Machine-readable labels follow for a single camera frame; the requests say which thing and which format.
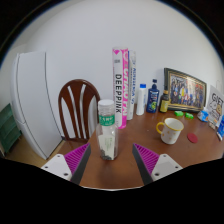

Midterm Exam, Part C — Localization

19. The dark blue pump bottle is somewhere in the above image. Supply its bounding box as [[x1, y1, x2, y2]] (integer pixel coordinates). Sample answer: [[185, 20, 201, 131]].
[[145, 78, 161, 114]]

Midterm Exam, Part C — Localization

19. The white mug with yellow rim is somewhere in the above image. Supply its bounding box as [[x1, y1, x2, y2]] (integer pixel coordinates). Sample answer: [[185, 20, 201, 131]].
[[155, 117, 185, 146]]

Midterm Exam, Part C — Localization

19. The white bottle with blue cap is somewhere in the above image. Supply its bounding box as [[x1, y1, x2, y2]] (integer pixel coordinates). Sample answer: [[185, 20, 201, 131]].
[[135, 83, 148, 117]]

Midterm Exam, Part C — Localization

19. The clear green-labelled drink bottle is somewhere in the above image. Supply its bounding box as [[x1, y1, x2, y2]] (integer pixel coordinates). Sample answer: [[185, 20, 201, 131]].
[[95, 98, 119, 161]]

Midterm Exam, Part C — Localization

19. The white printed paper bag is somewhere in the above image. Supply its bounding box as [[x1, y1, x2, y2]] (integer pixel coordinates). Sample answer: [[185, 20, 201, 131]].
[[205, 79, 224, 128]]

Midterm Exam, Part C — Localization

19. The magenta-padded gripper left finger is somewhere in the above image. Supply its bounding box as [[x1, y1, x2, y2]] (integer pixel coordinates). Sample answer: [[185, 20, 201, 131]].
[[40, 143, 92, 186]]

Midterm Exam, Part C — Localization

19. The green plastic crate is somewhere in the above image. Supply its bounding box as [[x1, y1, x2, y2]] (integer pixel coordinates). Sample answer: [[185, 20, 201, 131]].
[[0, 102, 23, 156]]

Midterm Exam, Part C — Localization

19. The framed group photo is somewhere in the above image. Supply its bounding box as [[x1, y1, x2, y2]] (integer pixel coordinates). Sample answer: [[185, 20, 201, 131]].
[[163, 67, 208, 112]]

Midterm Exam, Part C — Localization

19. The dark wooden chair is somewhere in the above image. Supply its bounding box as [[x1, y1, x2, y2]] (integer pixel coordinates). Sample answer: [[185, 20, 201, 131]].
[[57, 78, 102, 143]]

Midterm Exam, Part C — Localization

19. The flat round red coaster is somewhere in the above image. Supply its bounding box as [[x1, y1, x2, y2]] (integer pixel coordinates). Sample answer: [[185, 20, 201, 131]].
[[186, 132, 199, 144]]

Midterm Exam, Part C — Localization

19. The tall pink and white tube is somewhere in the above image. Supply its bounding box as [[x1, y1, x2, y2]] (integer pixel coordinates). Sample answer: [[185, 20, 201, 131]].
[[112, 47, 130, 130]]

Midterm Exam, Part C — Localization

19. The amber pump bottle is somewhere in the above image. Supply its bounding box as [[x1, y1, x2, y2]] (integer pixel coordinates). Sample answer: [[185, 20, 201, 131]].
[[158, 85, 171, 114]]

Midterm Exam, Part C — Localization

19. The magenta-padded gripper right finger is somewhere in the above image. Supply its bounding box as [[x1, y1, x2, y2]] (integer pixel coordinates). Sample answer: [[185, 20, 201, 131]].
[[131, 143, 184, 186]]

